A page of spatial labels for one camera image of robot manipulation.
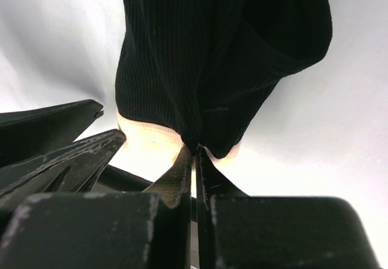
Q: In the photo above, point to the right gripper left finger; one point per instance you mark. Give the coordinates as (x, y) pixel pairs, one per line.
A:
(150, 229)

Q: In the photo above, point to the black underwear beige waistband front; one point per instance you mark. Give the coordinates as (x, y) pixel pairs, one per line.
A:
(194, 73)

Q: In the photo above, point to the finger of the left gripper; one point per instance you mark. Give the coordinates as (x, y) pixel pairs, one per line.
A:
(25, 134)
(73, 168)

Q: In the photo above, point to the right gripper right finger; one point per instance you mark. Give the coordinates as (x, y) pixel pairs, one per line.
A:
(236, 230)

